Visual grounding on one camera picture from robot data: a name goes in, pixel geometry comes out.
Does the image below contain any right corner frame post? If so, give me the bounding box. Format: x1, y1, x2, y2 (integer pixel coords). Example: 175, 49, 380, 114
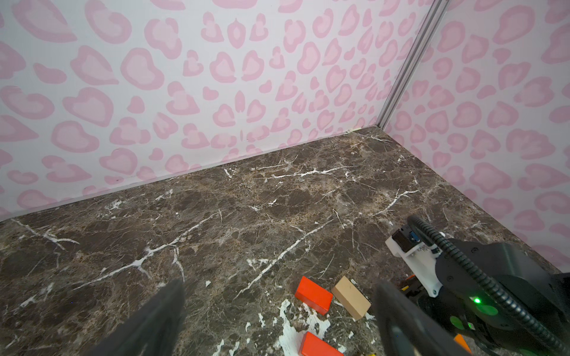
376, 0, 451, 131

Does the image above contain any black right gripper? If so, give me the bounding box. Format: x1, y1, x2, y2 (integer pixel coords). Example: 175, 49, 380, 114
418, 239, 569, 355

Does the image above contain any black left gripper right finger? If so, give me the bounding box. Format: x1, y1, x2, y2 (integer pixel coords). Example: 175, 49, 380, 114
373, 281, 469, 356

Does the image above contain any red block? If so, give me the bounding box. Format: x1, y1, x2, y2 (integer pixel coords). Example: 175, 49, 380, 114
295, 276, 333, 315
300, 332, 344, 356

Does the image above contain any orange block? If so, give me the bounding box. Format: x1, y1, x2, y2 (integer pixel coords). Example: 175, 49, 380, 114
454, 335, 473, 355

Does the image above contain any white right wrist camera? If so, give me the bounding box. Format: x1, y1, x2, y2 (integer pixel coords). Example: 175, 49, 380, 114
385, 225, 442, 298

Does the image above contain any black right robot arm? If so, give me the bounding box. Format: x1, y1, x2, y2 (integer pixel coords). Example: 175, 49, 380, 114
407, 215, 569, 355

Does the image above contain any tan block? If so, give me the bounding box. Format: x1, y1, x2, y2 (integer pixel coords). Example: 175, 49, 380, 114
332, 276, 371, 320

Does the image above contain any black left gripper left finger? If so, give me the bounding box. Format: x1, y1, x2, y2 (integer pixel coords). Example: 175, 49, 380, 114
89, 279, 186, 355

